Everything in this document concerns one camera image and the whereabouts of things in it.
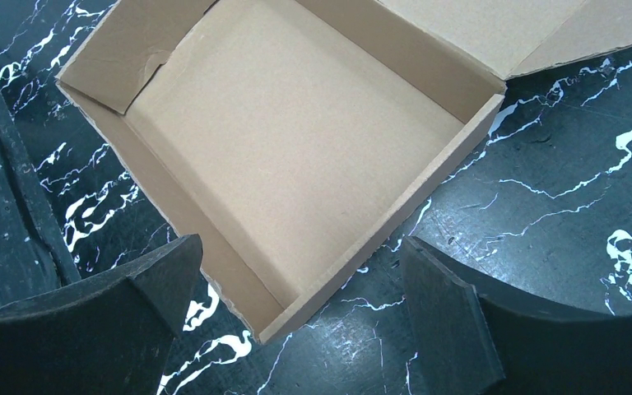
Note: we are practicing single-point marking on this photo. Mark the brown cardboard box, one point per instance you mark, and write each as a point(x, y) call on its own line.
point(295, 136)

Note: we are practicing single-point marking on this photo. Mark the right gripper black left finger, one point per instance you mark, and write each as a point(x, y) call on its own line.
point(110, 333)

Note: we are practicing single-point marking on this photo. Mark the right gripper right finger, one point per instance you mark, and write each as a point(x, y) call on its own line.
point(476, 334)

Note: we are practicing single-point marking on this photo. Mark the aluminium rail base frame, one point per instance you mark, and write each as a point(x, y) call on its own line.
point(33, 256)

